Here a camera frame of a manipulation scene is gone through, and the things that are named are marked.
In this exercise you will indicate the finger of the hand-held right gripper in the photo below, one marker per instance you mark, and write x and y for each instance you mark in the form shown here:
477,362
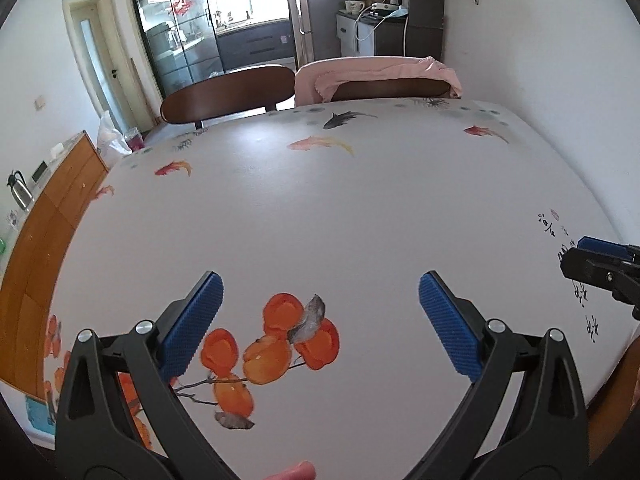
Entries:
600,246
590,266

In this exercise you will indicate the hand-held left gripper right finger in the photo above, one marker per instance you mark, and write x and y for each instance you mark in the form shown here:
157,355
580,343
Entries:
450,330

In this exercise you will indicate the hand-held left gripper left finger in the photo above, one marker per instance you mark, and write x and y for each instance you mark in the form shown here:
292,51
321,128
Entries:
192,330

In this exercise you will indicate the person's left hand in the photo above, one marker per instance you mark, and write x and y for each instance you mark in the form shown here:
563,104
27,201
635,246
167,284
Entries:
295,472

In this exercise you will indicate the wooden sideboard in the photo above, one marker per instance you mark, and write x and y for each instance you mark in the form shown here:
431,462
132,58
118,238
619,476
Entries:
45,240

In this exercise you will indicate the dark red jar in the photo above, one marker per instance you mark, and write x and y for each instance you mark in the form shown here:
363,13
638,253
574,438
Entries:
134,140

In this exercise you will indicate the clear plastic bag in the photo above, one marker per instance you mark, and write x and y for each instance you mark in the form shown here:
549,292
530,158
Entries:
112,142

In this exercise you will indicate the small digital clock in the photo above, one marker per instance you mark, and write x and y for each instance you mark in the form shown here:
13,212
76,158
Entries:
40,171

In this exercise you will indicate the steel kettle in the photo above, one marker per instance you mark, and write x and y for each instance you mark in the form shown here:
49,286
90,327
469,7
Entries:
20,191

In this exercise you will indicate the small white box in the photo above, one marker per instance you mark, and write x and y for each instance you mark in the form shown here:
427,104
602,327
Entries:
56,150

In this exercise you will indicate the brown wooden chair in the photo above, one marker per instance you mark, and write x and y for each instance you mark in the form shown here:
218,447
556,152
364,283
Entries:
230,95

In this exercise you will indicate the cloth-draped wooden chair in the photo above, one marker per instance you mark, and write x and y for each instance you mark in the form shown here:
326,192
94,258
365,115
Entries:
390,91

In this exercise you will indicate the pink cloth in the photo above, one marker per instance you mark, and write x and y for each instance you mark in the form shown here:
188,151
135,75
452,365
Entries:
375,71

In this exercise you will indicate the dark low cabinet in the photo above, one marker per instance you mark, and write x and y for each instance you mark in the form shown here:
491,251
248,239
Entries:
415,40

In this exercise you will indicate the white interior door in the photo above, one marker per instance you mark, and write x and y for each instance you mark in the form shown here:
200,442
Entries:
97,60

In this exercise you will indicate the glass sliding door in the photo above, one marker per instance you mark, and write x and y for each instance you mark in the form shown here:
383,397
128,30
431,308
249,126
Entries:
175,25

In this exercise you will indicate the white low cabinet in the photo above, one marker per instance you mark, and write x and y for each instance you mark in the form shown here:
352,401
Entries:
352,37

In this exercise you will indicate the blue face mask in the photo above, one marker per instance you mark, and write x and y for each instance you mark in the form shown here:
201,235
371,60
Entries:
397,12

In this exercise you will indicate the white mug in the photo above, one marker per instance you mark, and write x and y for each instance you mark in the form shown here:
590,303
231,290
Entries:
354,6

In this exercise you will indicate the dark grey refrigerator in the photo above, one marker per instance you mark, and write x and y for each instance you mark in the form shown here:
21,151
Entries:
315,10

